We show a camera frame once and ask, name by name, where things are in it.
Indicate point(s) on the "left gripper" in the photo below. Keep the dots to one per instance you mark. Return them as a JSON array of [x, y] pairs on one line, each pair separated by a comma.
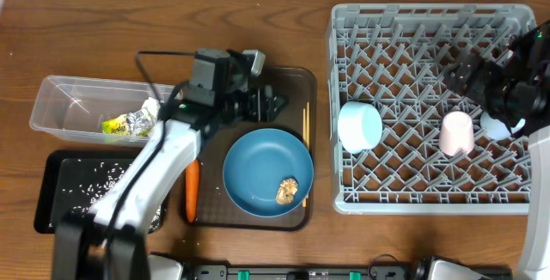
[[260, 95]]

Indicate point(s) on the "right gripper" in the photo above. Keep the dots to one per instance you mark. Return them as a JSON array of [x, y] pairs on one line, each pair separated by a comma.
[[488, 71]]

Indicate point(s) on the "light blue cup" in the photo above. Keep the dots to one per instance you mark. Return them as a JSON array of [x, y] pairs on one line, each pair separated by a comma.
[[497, 130]]

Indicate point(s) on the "pink cup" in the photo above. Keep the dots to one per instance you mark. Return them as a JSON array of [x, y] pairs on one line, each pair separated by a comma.
[[456, 134]]

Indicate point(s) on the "foil wrapper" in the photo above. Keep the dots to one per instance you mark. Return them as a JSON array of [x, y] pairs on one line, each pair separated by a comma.
[[140, 123]]

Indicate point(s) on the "yellow-green snack wrapper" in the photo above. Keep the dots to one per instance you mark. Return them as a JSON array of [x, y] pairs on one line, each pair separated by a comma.
[[118, 126]]

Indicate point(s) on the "white rice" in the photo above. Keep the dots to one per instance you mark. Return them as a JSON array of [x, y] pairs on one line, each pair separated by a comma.
[[82, 182]]

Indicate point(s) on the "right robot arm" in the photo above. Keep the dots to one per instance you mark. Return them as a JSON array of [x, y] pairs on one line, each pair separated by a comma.
[[519, 90]]

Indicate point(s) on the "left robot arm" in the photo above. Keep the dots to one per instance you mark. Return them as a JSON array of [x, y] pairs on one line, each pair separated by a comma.
[[108, 242]]

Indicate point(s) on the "grey dishwasher rack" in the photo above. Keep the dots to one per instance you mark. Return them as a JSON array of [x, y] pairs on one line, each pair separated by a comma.
[[394, 56]]

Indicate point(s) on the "black waste tray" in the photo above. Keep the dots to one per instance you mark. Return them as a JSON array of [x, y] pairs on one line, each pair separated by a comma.
[[49, 183]]

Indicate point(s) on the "wooden chopstick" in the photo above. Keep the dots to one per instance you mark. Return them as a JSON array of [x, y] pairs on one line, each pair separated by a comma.
[[307, 126], [305, 141]]

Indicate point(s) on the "dark blue plate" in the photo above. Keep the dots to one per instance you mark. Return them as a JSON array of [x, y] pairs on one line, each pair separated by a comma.
[[258, 163]]

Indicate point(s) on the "brown food scrap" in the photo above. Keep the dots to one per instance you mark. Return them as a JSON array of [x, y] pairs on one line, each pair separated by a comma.
[[287, 191]]

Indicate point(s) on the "orange carrot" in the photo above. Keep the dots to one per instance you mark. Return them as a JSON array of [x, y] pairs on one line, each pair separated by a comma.
[[192, 174]]

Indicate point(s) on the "brown serving tray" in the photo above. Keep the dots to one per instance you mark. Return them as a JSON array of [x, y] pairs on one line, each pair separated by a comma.
[[214, 207]]

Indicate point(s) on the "crumpled white tissue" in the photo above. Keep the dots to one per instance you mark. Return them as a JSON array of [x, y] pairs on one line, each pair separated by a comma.
[[152, 107]]

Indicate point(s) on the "clear plastic bin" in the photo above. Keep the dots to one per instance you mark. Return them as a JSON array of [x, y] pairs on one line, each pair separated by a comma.
[[73, 108]]

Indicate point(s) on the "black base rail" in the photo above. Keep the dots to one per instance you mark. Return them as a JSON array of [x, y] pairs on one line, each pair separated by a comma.
[[221, 272]]

